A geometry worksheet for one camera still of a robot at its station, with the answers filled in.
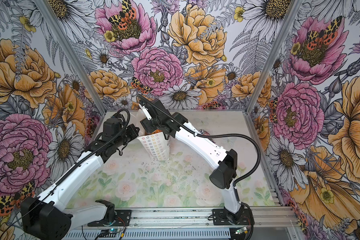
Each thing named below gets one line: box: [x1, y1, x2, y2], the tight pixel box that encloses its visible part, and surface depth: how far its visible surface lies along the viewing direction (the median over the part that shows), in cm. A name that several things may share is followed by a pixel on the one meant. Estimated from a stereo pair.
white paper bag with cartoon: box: [136, 109, 171, 162], surface depth 81 cm
